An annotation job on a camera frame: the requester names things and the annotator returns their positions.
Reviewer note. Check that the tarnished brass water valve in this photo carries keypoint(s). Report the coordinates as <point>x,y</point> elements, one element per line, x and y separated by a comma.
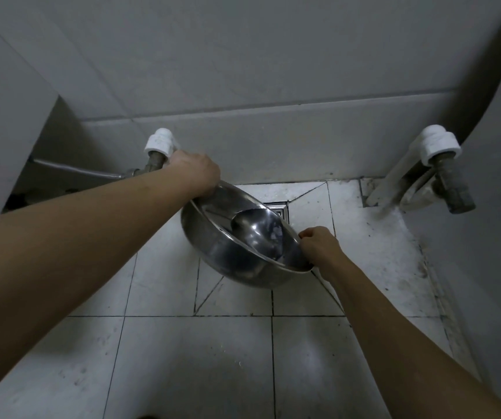
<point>155,162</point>
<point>453,185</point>

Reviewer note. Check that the white plastic water pipe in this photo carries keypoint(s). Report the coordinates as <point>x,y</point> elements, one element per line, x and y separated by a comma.
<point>396,178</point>

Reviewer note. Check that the stainless steel bowl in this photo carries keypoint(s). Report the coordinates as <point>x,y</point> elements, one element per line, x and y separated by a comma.
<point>250,239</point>

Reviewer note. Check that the person's left hand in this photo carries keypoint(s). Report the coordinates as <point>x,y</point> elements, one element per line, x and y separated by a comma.
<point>194,170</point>

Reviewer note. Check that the person's left fingers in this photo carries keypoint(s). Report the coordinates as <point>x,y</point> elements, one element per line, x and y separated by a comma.
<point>206,192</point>

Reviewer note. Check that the person's left forearm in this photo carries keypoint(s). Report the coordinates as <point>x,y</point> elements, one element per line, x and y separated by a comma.
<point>71,239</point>

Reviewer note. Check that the person's right forearm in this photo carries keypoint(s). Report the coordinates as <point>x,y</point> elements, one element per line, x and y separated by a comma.
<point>399,344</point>

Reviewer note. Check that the square metal floor drain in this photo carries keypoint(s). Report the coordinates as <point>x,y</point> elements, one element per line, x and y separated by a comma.
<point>278,210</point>

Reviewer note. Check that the person's right hand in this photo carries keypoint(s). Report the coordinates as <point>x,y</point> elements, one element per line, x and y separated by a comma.
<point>323,250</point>

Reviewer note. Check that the white plastic pipe fitting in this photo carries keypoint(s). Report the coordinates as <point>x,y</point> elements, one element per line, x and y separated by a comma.
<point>440,143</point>
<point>161,141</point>

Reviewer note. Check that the person's right fingers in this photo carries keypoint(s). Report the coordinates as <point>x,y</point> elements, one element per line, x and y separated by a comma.
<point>308,234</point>

